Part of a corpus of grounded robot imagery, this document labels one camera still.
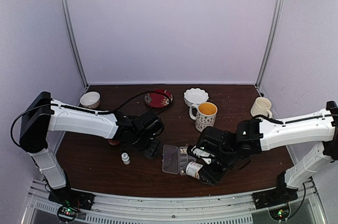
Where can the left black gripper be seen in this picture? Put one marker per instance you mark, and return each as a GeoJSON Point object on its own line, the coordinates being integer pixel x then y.
{"type": "Point", "coordinates": [153, 150]}

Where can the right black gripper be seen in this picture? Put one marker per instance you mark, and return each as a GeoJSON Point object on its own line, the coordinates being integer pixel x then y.
{"type": "Point", "coordinates": [213, 177]}

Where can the grey lid pill bottle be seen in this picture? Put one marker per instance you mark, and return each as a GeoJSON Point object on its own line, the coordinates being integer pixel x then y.
{"type": "Point", "coordinates": [192, 169]}

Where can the clear plastic pill organizer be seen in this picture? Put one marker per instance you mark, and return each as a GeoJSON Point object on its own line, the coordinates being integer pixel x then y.
{"type": "Point", "coordinates": [173, 162]}

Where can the orange pill bottle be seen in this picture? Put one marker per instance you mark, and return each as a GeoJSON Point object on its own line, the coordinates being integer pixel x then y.
{"type": "Point", "coordinates": [113, 142]}

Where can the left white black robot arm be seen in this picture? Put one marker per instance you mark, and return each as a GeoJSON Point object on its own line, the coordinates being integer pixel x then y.
{"type": "Point", "coordinates": [46, 114]}

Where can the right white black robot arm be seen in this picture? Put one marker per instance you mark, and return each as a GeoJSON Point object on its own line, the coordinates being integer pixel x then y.
{"type": "Point", "coordinates": [263, 134]}

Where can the white pills in organizer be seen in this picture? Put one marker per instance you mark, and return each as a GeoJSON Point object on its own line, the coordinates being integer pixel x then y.
{"type": "Point", "coordinates": [183, 150]}

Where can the small white bottle left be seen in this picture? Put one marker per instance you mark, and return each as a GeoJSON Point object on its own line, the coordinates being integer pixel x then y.
{"type": "Point", "coordinates": [125, 158]}

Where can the red patterned plate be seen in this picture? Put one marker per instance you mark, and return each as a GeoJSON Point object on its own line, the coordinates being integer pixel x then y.
{"type": "Point", "coordinates": [160, 99]}

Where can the patterned mug yellow inside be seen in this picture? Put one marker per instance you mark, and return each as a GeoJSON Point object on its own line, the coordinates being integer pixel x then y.
{"type": "Point", "coordinates": [203, 114]}

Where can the white scalloped bowl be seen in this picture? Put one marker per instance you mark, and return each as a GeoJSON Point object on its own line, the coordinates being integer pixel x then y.
{"type": "Point", "coordinates": [195, 96]}

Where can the small white bowl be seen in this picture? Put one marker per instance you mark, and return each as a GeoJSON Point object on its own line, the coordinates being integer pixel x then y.
{"type": "Point", "coordinates": [90, 100]}

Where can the cream ribbed mug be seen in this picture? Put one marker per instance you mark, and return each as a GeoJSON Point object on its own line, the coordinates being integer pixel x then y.
{"type": "Point", "coordinates": [261, 106]}

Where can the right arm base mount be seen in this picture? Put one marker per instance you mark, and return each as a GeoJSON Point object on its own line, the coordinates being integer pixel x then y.
{"type": "Point", "coordinates": [274, 199]}

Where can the front aluminium rail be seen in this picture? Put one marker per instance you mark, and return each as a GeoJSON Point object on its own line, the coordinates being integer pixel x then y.
{"type": "Point", "coordinates": [232, 208]}

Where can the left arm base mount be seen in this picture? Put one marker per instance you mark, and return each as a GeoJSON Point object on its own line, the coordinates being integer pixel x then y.
{"type": "Point", "coordinates": [76, 199]}

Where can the right aluminium frame post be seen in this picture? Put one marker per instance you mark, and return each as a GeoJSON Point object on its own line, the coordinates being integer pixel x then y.
{"type": "Point", "coordinates": [270, 42]}

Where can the aluminium frame post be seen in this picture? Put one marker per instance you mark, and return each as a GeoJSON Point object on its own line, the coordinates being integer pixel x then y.
{"type": "Point", "coordinates": [270, 42]}
{"type": "Point", "coordinates": [73, 44]}

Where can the left aluminium frame post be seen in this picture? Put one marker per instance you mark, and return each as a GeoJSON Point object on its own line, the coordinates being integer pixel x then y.
{"type": "Point", "coordinates": [73, 44]}

